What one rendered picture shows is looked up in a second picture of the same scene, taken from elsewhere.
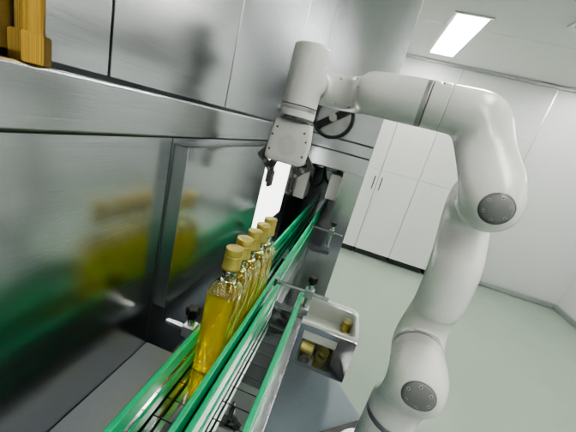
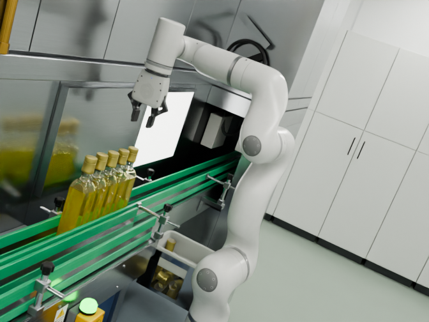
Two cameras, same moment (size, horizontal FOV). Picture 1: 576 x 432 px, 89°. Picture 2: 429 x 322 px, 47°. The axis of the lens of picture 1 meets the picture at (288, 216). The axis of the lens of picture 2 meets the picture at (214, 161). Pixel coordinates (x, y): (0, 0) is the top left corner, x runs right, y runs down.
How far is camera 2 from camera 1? 0.85 m
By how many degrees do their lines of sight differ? 7
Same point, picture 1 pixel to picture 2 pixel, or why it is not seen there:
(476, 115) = (257, 84)
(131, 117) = (36, 71)
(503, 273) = not seen: outside the picture
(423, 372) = (212, 263)
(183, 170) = (64, 101)
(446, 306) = (237, 219)
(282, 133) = (144, 81)
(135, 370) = not seen: hidden behind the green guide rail
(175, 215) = (55, 131)
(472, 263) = (256, 188)
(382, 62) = (299, 9)
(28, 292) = not seen: outside the picture
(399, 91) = (216, 62)
